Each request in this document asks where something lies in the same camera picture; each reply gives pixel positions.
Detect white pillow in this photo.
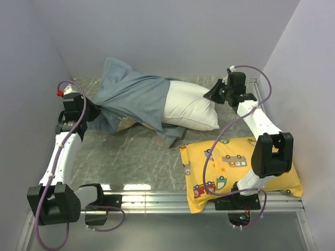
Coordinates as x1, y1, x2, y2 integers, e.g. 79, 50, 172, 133
162, 81, 219, 131

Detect blue patterned pillowcase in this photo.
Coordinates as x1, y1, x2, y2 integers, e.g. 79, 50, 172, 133
87, 58, 185, 147

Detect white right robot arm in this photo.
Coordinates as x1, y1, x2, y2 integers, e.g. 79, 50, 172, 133
204, 70, 294, 209

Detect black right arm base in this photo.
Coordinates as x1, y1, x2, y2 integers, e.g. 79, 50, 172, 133
213, 193, 261, 228

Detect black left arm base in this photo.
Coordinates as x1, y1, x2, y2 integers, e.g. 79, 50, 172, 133
84, 194, 122, 227

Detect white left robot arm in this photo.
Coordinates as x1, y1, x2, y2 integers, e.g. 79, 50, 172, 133
27, 92, 106, 226

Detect yellow cartoon car pillow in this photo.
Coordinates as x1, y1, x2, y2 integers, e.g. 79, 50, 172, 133
179, 137, 304, 214

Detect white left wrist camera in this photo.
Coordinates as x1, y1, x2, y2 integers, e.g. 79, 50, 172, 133
56, 84, 73, 97

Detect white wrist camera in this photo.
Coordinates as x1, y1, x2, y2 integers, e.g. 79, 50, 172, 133
56, 84, 73, 97
222, 65, 236, 85

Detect aluminium right side rail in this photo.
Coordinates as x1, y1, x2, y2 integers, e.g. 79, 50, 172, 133
247, 78, 262, 102

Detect aluminium rail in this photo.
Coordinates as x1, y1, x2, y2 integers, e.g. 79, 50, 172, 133
247, 78, 262, 102
15, 192, 317, 251

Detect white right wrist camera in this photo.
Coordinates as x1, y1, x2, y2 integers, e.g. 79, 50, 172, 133
222, 65, 236, 85

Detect aluminium front rail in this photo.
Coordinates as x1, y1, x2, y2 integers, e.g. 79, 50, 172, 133
15, 192, 317, 251

